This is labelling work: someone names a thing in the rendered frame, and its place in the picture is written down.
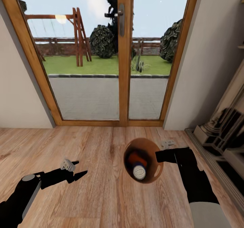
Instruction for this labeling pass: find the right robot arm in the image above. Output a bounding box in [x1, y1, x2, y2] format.
[155, 139, 232, 228]

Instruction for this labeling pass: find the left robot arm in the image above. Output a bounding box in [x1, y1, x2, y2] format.
[0, 158, 88, 228]

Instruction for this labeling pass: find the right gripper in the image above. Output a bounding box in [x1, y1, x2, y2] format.
[155, 149, 172, 163]

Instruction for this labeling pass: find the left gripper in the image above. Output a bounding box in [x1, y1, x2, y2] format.
[52, 161, 88, 185]

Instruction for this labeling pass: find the trash can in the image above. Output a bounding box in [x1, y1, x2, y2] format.
[123, 138, 164, 184]

